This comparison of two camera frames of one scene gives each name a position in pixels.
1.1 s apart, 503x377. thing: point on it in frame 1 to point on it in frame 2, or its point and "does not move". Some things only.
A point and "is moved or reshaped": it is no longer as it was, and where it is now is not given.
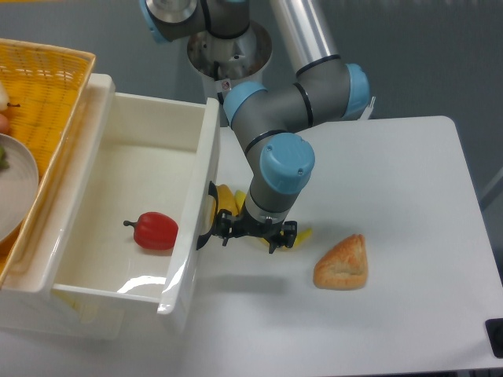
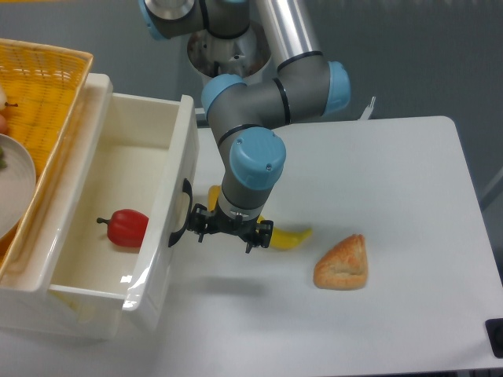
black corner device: x=494 y=331 does not move
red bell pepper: x=155 y=230 to x=126 y=228
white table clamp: x=365 y=115 does not move
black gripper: x=277 y=234 to x=218 y=221
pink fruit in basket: x=4 y=124 does not move
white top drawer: x=130 y=209 is moved or reshaped
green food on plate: x=4 y=163 does not move
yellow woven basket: x=45 y=84 does not move
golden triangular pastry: x=343 y=267 does not move
